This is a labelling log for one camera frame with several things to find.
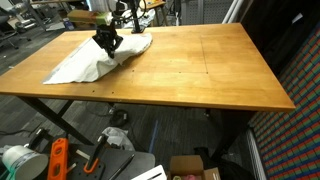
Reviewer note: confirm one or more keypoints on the white tape roll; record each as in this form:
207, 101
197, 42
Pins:
23, 163

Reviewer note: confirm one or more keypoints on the crumpled white cloth pile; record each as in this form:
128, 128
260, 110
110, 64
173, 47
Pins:
144, 19

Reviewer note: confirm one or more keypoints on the small round wooden table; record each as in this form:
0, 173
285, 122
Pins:
150, 4

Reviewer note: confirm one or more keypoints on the black table leg frame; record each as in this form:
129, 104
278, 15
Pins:
56, 117

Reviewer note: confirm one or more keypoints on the black office chair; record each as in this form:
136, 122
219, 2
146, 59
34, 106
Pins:
7, 31

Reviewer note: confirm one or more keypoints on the black vertical pole stand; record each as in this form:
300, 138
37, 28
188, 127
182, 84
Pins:
137, 28

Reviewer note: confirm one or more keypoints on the white plastic bag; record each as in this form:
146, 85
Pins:
119, 138

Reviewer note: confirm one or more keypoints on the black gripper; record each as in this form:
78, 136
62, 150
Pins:
107, 38

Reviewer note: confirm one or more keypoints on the white cloth towel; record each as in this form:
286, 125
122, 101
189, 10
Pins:
88, 62

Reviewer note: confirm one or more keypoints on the open cardboard box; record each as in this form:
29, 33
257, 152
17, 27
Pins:
190, 167

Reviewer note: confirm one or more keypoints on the orange spirit level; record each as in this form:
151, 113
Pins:
57, 169

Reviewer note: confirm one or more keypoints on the orange handled clamp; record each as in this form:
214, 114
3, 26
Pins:
93, 159

